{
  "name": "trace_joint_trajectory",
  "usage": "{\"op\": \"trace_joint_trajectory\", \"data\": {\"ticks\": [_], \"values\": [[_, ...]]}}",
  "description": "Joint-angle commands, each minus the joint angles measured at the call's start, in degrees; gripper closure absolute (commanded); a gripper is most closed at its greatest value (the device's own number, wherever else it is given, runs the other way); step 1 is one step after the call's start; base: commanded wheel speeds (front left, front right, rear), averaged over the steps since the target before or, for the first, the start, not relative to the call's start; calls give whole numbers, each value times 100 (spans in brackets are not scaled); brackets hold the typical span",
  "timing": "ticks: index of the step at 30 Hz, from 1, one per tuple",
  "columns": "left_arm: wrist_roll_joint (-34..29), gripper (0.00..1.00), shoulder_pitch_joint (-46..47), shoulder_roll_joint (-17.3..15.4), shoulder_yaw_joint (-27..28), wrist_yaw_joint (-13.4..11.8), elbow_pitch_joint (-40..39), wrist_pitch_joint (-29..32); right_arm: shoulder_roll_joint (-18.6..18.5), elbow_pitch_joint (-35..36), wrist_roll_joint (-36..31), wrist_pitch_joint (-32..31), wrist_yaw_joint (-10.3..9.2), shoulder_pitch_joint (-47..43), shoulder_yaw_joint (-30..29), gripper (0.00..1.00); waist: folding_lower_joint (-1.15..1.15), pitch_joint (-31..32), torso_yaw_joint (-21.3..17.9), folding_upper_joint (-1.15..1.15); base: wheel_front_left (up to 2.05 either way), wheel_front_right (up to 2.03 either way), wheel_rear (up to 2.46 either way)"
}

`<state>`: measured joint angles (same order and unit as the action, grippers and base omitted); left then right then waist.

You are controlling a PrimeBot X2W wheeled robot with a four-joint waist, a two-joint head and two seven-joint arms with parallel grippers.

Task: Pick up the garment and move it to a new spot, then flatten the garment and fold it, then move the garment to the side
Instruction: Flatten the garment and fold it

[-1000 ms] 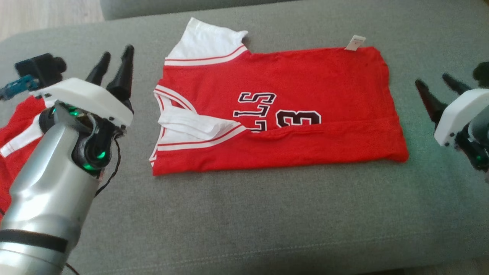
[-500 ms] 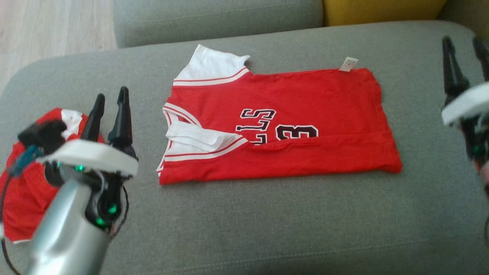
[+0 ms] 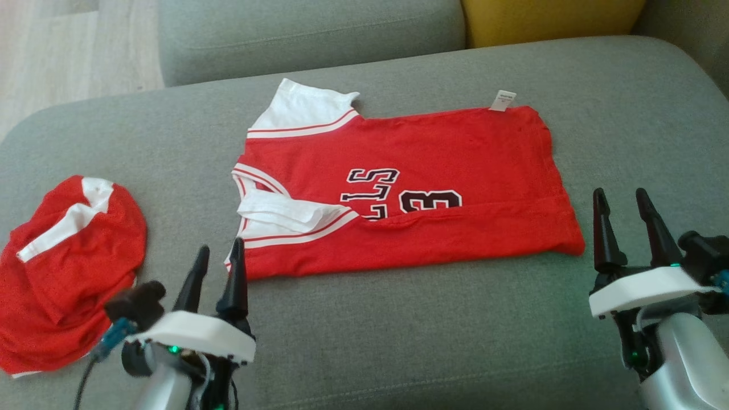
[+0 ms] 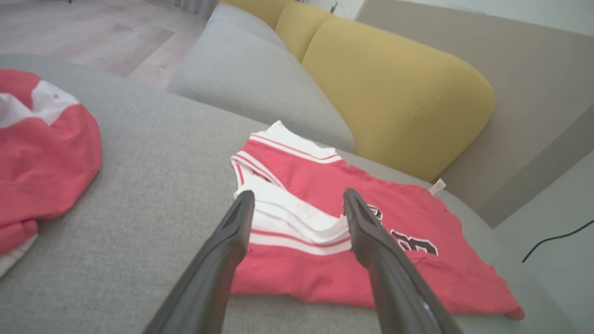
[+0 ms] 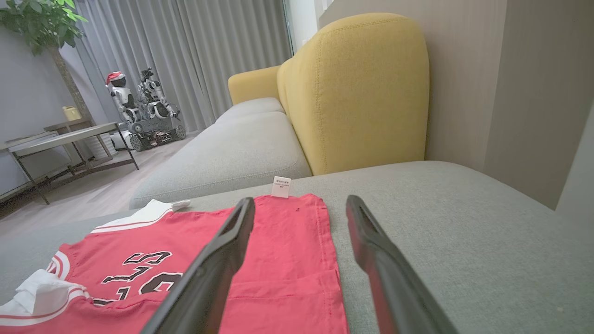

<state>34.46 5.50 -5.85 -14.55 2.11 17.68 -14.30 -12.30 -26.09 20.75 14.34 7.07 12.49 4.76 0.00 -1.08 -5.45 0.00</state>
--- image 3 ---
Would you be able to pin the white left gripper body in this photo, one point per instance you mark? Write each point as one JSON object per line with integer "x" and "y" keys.
{"x": 199, "y": 336}

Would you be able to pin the grey sofa cushion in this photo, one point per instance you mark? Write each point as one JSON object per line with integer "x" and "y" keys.
{"x": 307, "y": 34}
{"x": 689, "y": 34}

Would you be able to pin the large grey sofa seat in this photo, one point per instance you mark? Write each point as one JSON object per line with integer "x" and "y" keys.
{"x": 398, "y": 341}

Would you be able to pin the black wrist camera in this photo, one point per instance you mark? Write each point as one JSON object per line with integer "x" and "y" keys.
{"x": 706, "y": 256}
{"x": 136, "y": 302}

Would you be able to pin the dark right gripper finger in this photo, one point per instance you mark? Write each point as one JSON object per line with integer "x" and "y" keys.
{"x": 606, "y": 239}
{"x": 658, "y": 233}

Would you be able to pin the yellow sofa backrest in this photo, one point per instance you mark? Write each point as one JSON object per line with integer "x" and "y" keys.
{"x": 552, "y": 20}

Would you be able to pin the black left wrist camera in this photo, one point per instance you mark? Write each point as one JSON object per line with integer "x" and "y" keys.
{"x": 136, "y": 302}

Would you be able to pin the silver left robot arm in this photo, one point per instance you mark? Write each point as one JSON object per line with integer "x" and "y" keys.
{"x": 165, "y": 387}

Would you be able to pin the red basketball jersey shirt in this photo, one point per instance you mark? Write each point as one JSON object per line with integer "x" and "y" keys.
{"x": 455, "y": 148}

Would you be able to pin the grey sofa back cushion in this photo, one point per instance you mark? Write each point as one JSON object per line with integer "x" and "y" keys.
{"x": 307, "y": 34}

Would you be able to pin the red shorts with white stripe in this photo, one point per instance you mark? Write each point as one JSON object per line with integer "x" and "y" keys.
{"x": 74, "y": 267}

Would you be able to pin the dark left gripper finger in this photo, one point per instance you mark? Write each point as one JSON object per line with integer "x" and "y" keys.
{"x": 193, "y": 285}
{"x": 234, "y": 285}

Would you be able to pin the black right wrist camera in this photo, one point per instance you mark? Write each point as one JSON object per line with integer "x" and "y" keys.
{"x": 706, "y": 256}

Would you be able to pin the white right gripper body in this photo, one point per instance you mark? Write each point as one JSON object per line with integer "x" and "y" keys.
{"x": 649, "y": 287}

